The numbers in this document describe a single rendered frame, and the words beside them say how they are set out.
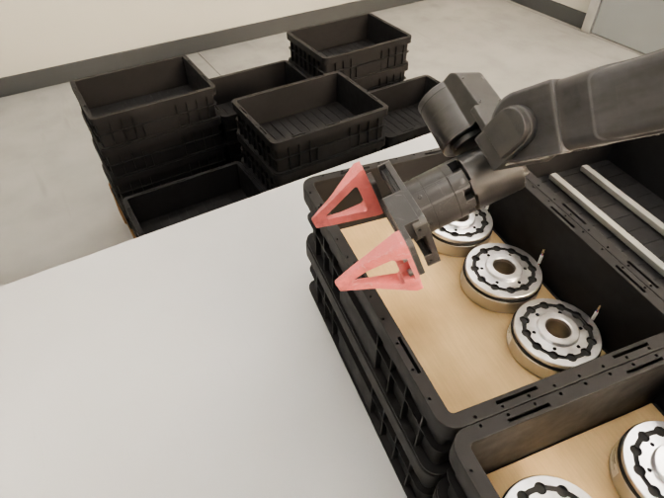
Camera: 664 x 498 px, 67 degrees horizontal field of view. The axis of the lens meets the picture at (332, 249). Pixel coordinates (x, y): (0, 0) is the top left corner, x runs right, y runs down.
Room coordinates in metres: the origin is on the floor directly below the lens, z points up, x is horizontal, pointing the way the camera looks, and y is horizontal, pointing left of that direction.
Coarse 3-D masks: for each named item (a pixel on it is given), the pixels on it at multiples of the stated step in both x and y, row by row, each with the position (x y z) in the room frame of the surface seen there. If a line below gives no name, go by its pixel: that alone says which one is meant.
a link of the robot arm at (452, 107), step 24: (456, 72) 0.47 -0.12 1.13; (432, 96) 0.46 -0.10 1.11; (456, 96) 0.45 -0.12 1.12; (480, 96) 0.44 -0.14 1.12; (432, 120) 0.45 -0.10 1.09; (456, 120) 0.43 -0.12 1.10; (480, 120) 0.41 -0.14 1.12; (504, 120) 0.37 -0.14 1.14; (528, 120) 0.36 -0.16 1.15; (480, 144) 0.38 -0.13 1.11; (504, 144) 0.36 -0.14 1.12; (504, 168) 0.37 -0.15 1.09
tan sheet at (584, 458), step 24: (648, 408) 0.28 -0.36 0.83; (600, 432) 0.25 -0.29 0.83; (624, 432) 0.25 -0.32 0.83; (528, 456) 0.22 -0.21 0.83; (552, 456) 0.22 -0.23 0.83; (576, 456) 0.22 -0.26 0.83; (600, 456) 0.22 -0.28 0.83; (504, 480) 0.20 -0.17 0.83; (576, 480) 0.20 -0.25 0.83; (600, 480) 0.20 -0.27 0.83
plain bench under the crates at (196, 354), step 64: (128, 256) 0.65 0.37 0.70; (192, 256) 0.65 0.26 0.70; (256, 256) 0.65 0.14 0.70; (0, 320) 0.50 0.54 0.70; (64, 320) 0.50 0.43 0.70; (128, 320) 0.50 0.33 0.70; (192, 320) 0.50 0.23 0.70; (256, 320) 0.50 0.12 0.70; (320, 320) 0.50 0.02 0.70; (0, 384) 0.38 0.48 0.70; (64, 384) 0.38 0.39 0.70; (128, 384) 0.38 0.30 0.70; (192, 384) 0.38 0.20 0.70; (256, 384) 0.38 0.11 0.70; (320, 384) 0.38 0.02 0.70; (0, 448) 0.29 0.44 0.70; (64, 448) 0.29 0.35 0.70; (128, 448) 0.29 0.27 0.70; (192, 448) 0.29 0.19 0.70; (256, 448) 0.29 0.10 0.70; (320, 448) 0.29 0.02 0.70
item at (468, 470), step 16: (656, 352) 0.28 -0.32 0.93; (624, 368) 0.27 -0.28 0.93; (640, 368) 0.28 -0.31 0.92; (656, 368) 0.27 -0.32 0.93; (576, 384) 0.25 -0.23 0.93; (592, 384) 0.25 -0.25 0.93; (608, 384) 0.25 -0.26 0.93; (544, 400) 0.23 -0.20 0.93; (560, 400) 0.23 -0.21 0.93; (576, 400) 0.23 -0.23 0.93; (496, 416) 0.22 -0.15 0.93; (512, 416) 0.22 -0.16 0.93; (528, 416) 0.22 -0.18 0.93; (464, 432) 0.20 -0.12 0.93; (480, 432) 0.20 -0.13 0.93; (496, 432) 0.20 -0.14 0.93; (464, 448) 0.19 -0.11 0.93; (464, 464) 0.17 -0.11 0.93; (464, 480) 0.17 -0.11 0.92; (480, 480) 0.16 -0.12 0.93; (480, 496) 0.15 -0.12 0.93; (496, 496) 0.15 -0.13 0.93
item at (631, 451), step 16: (640, 432) 0.24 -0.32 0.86; (656, 432) 0.24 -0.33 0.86; (624, 448) 0.22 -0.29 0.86; (640, 448) 0.22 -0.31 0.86; (624, 464) 0.20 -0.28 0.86; (640, 464) 0.20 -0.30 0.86; (640, 480) 0.19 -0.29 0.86; (656, 480) 0.19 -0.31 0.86; (640, 496) 0.17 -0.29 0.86; (656, 496) 0.17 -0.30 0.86
